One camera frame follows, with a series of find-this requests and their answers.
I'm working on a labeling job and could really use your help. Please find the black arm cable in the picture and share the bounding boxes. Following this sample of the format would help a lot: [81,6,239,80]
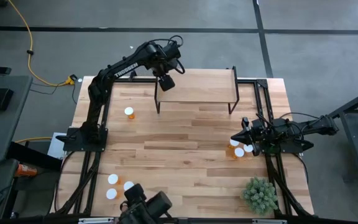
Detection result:
[255,111,321,138]
[147,34,186,75]

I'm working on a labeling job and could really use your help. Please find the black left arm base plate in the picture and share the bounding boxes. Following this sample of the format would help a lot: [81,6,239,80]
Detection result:
[55,126,109,153]

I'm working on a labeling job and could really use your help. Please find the white paper sheet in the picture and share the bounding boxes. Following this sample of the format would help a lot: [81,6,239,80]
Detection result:
[47,132,68,159]

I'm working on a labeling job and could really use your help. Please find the black bulky device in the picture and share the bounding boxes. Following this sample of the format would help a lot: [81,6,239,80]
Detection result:
[118,183,173,224]

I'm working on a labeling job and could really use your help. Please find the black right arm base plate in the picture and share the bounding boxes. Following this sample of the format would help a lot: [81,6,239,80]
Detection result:
[259,136,315,157]

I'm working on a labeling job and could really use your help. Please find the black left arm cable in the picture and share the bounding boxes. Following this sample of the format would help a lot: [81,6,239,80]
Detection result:
[147,34,186,75]

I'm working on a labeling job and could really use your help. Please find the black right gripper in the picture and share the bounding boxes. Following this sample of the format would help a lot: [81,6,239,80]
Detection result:
[231,117,269,157]

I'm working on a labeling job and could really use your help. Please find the small green artificial plant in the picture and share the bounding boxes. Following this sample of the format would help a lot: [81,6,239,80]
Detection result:
[240,176,279,216]

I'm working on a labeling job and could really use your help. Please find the orange and white can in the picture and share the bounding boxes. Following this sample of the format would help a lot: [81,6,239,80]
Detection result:
[14,164,39,178]

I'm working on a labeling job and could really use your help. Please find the thin black floor cable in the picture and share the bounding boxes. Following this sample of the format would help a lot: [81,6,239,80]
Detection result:
[29,81,78,105]

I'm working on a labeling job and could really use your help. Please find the grey desk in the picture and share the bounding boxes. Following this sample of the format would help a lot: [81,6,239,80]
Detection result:
[0,74,34,164]

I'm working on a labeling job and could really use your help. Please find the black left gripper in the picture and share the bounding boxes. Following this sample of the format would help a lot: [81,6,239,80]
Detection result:
[153,42,183,93]

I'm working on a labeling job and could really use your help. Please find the wooden shelf black metal frame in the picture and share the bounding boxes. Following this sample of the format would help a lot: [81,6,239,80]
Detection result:
[154,65,241,115]

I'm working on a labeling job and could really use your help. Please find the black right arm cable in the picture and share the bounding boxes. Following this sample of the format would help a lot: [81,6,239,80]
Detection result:
[255,111,321,138]

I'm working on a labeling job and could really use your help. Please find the silver metal bracket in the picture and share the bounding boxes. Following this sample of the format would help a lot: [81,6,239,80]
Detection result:
[78,217,115,224]
[252,218,288,224]

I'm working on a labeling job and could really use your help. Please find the yellow power cable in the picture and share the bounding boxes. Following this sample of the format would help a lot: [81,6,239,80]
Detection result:
[14,136,53,144]
[7,0,76,87]

